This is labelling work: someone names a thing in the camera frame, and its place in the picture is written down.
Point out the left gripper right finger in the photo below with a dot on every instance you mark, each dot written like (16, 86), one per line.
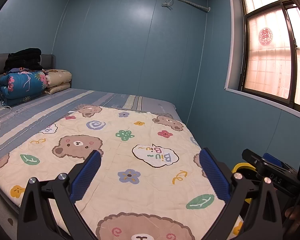
(219, 181)

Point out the yellow rimmed trash bin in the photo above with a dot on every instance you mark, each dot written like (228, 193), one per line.
(247, 171)

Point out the bear pattern cream quilt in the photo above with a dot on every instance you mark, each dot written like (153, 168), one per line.
(130, 159)

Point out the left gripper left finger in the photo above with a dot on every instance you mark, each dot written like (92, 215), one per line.
(81, 176)

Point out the blue floral folded duvet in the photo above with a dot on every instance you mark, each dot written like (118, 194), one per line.
(16, 88)

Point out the black clothes pile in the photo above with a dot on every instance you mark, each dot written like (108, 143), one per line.
(25, 59)

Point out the bed with striped sheet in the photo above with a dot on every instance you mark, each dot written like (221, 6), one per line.
(52, 109)

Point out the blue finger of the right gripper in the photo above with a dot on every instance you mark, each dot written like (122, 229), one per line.
(273, 160)

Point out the beige folded blanket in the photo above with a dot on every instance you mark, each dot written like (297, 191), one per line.
(57, 81)

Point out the person right hand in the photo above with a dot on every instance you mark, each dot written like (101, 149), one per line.
(293, 213)

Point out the window with dark frame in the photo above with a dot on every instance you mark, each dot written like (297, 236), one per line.
(270, 74)

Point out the red paper window decoration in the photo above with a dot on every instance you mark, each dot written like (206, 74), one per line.
(265, 36)

